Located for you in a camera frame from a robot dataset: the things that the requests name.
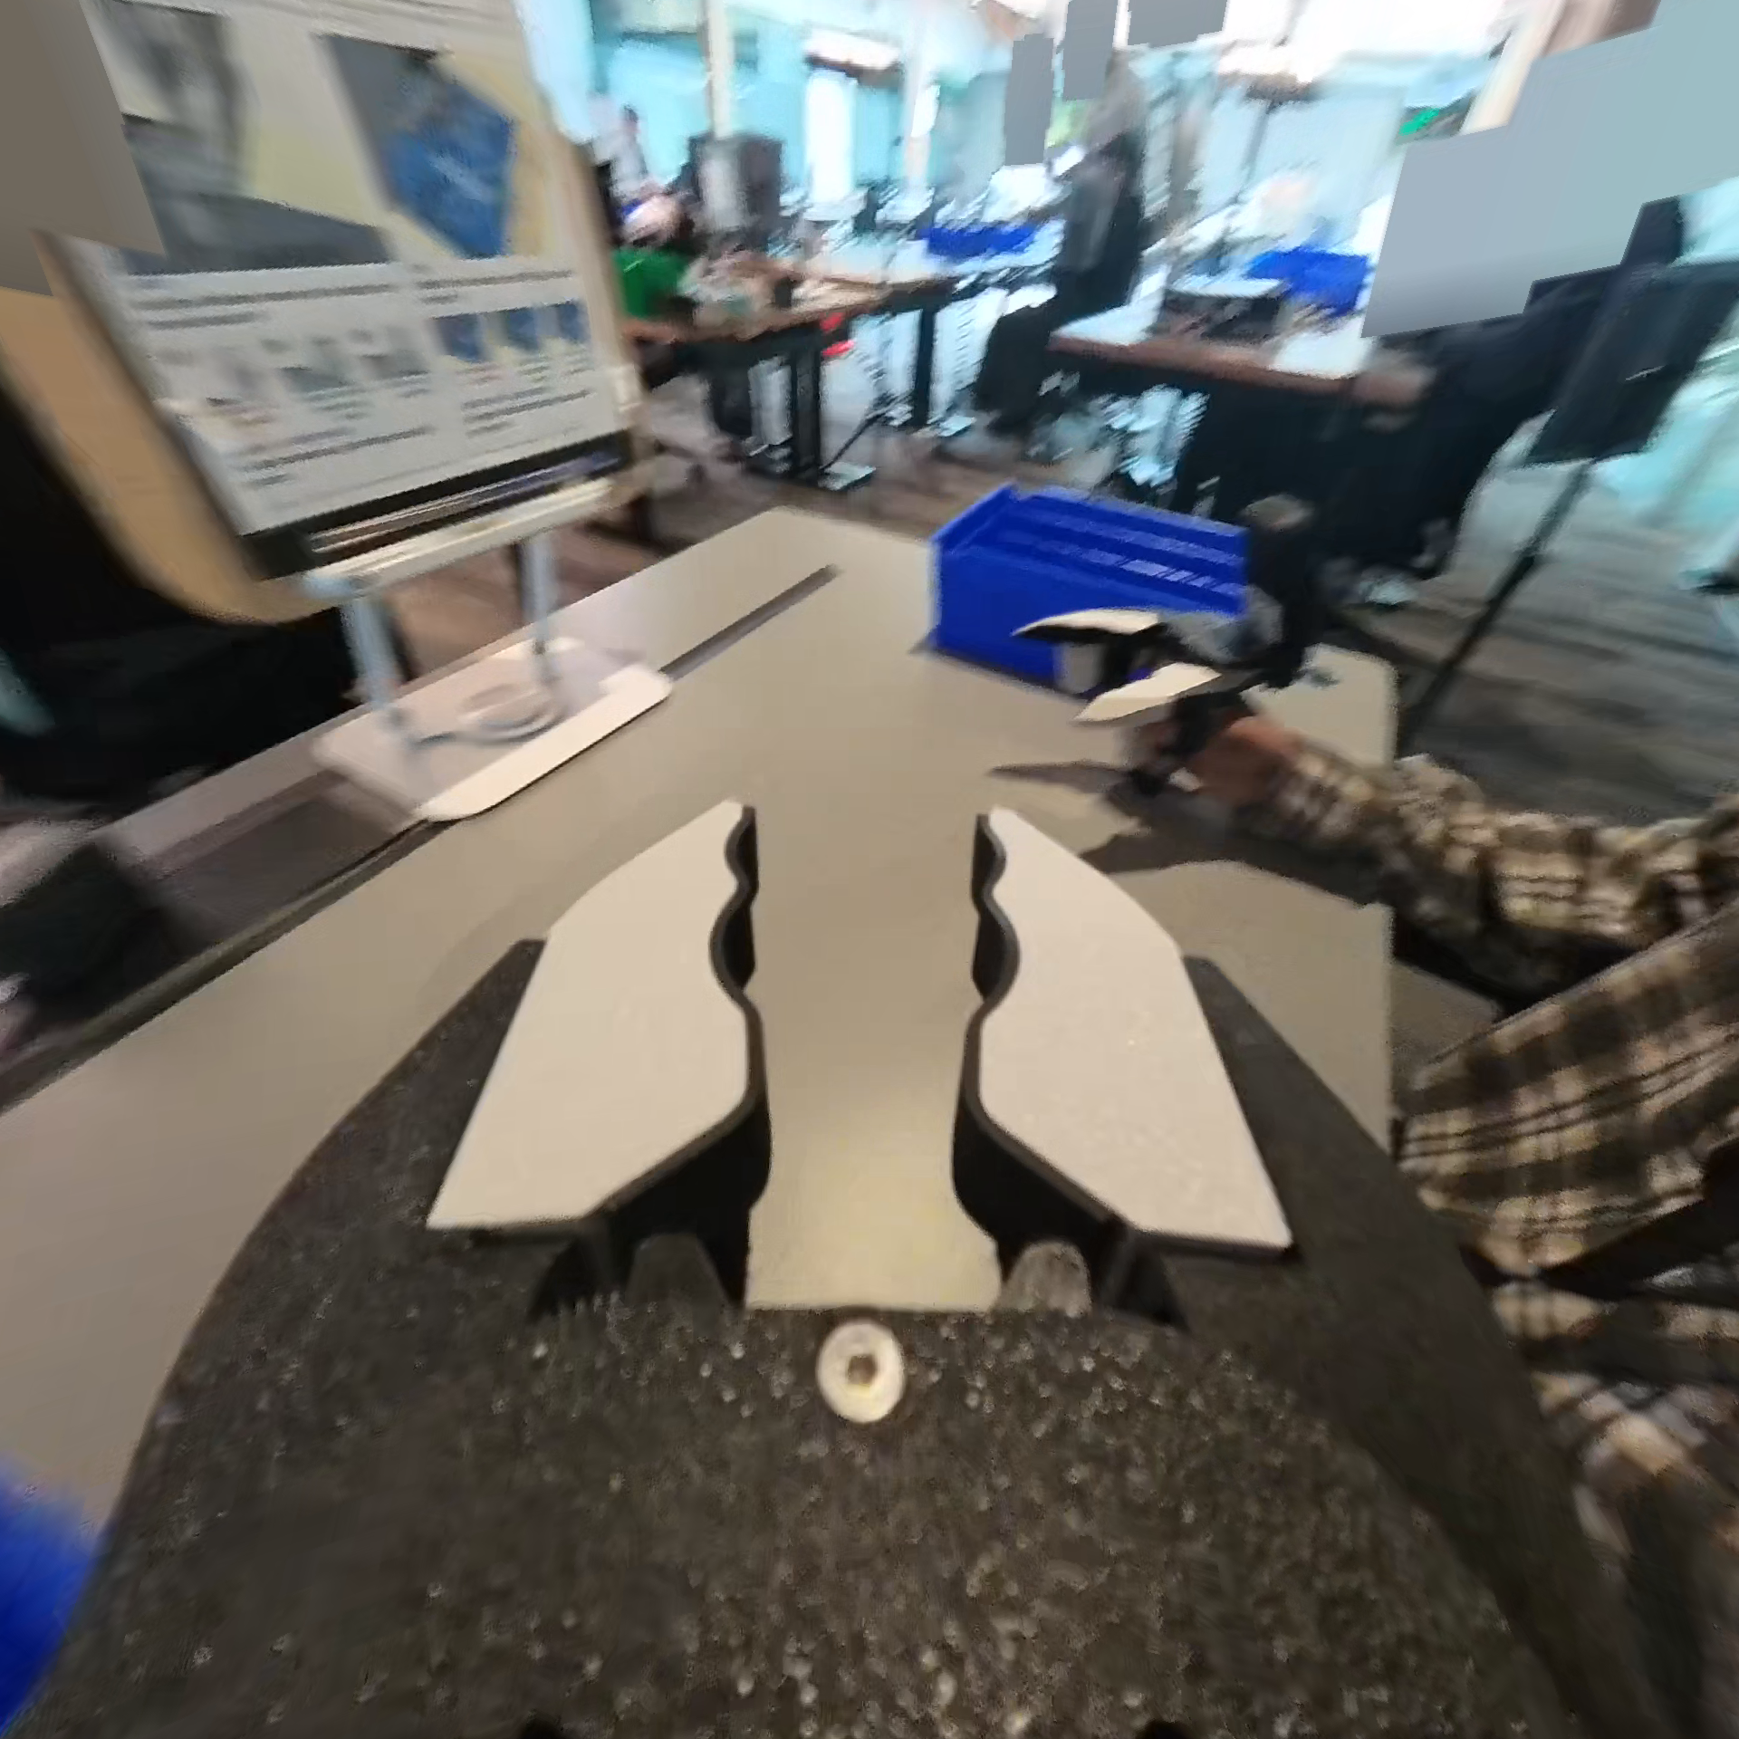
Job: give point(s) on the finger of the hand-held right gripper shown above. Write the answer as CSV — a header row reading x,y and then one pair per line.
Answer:
x,y
1155,693
1100,621

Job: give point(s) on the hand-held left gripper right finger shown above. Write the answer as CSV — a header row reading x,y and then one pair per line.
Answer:
x,y
1114,1073

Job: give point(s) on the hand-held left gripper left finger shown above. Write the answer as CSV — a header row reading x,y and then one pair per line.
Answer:
x,y
611,1061

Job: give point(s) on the blue plastic bin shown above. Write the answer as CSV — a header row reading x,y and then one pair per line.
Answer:
x,y
1033,584
34,1577

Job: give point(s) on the person's right forearm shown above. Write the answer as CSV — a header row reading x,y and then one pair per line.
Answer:
x,y
1496,856

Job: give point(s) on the person's right hand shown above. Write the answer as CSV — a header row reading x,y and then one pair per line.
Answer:
x,y
1237,761

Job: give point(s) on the wooden desk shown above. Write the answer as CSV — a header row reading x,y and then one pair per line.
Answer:
x,y
1222,368
760,313

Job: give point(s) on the small blue bin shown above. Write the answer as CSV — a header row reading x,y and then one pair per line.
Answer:
x,y
992,238
1318,278

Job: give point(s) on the black light panel on tripod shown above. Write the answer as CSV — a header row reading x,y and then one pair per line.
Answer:
x,y
1629,353

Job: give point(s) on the person's plaid shirt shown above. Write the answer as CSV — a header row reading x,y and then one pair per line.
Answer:
x,y
1591,1127

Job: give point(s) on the green plastic bin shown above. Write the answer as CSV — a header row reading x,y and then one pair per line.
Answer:
x,y
653,278

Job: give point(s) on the beige curved panel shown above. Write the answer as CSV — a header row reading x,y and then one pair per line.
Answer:
x,y
108,490

